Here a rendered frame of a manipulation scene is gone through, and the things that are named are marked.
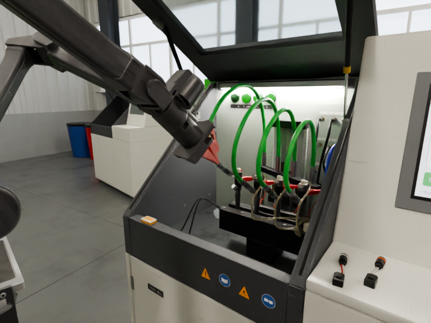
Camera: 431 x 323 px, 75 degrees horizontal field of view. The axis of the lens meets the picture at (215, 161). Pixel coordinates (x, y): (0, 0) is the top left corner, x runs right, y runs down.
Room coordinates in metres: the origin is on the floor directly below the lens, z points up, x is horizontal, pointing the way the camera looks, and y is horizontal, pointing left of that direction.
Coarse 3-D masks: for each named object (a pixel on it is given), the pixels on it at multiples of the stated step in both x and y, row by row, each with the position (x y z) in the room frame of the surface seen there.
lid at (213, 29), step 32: (160, 0) 1.06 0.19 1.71; (192, 0) 1.01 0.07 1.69; (224, 0) 0.96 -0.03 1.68; (256, 0) 0.92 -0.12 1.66; (288, 0) 0.88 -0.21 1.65; (320, 0) 0.84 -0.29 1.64; (192, 32) 1.16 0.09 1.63; (224, 32) 1.10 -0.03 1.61; (256, 32) 1.04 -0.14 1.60; (288, 32) 0.99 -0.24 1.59; (320, 32) 0.94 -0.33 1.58; (224, 64) 1.26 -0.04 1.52; (256, 64) 1.18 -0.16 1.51; (288, 64) 1.11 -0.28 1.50; (320, 64) 1.05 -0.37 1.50; (352, 64) 1.00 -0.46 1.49
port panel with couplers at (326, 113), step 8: (320, 104) 1.08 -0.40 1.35; (328, 104) 1.07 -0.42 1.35; (336, 104) 1.05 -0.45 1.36; (320, 112) 1.08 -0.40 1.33; (328, 112) 1.06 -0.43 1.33; (336, 112) 1.05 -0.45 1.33; (320, 120) 1.05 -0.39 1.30; (328, 120) 1.06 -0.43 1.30; (336, 120) 1.04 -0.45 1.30; (320, 128) 1.08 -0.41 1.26; (336, 128) 1.04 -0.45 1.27; (320, 136) 1.08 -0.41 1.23; (336, 136) 1.04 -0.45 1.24; (320, 144) 1.06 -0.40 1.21; (328, 144) 1.06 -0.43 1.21; (320, 152) 1.08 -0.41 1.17; (328, 152) 1.06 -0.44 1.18; (320, 176) 1.07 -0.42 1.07
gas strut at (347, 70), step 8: (352, 0) 0.76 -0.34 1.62; (352, 8) 0.77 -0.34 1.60; (352, 16) 0.78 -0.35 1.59; (352, 24) 0.79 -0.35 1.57; (352, 32) 0.80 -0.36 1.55; (344, 40) 0.81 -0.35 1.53; (344, 48) 0.81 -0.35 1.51; (344, 56) 0.82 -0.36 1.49; (344, 64) 0.83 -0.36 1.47; (344, 72) 0.83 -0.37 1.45; (344, 88) 0.86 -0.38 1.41; (344, 96) 0.87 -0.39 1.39; (344, 104) 0.87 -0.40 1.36; (344, 112) 0.88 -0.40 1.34; (344, 120) 0.89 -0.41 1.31
